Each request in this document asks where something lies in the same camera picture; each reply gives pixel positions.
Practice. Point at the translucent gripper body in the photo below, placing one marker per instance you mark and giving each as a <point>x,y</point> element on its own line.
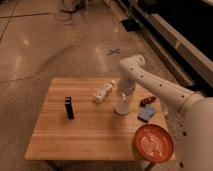
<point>126,86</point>

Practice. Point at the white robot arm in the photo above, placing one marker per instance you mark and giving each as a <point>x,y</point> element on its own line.
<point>196,109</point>

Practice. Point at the black eraser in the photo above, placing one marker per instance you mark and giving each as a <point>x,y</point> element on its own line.
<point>68,106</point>

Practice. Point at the white plastic bottle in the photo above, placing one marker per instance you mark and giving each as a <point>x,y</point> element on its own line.
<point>103,92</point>

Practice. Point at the small red brown object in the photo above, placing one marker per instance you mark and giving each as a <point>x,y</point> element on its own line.
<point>147,100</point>

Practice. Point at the blue sponge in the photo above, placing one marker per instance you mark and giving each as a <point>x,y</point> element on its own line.
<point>146,113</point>

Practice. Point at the wooden table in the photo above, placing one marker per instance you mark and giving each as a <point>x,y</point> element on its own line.
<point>96,133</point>

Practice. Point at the orange patterned plate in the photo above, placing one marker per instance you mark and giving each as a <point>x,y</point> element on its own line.
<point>153,143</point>

